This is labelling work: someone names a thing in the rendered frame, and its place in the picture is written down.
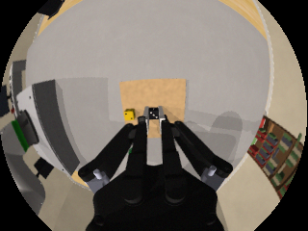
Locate tan mat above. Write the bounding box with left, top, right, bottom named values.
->
left=119, top=79, right=186, bottom=138

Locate yellow die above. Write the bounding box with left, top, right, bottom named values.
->
left=124, top=109, right=136, bottom=120

